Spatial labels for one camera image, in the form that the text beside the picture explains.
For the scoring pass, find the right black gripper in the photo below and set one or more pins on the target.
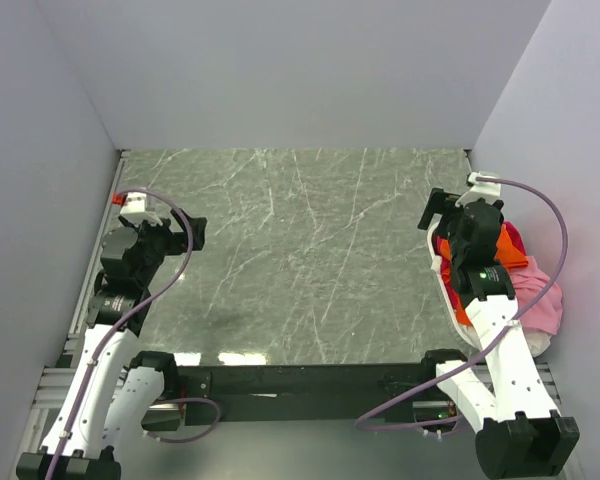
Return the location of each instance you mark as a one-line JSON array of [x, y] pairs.
[[440, 201]]

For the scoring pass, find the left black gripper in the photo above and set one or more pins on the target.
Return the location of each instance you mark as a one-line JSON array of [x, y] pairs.
[[176, 240]]

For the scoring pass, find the orange t shirt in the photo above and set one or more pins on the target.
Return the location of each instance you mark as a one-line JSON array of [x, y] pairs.
[[510, 245]]

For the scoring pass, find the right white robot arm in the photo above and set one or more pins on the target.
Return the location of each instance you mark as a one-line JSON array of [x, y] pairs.
[[519, 430]]

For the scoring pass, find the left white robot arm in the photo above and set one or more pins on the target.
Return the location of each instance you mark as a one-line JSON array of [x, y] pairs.
[[115, 382]]

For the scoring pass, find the white laundry basket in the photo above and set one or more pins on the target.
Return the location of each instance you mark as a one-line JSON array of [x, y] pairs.
[[461, 333]]

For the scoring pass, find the magenta t shirt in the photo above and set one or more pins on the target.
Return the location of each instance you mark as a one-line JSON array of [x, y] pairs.
[[514, 239]]

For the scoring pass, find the white t shirt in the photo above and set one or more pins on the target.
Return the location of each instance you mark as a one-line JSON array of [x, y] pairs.
[[537, 341]]

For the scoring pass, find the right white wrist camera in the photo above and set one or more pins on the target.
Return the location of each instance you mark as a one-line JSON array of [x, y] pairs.
[[482, 186]]

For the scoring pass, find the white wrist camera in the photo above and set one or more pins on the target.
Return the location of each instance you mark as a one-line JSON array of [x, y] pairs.
[[136, 208], [482, 186]]

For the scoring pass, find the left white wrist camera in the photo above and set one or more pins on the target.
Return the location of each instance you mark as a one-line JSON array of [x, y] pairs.
[[136, 208]]

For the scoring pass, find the black base frame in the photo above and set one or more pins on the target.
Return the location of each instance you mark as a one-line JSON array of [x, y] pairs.
[[297, 393]]

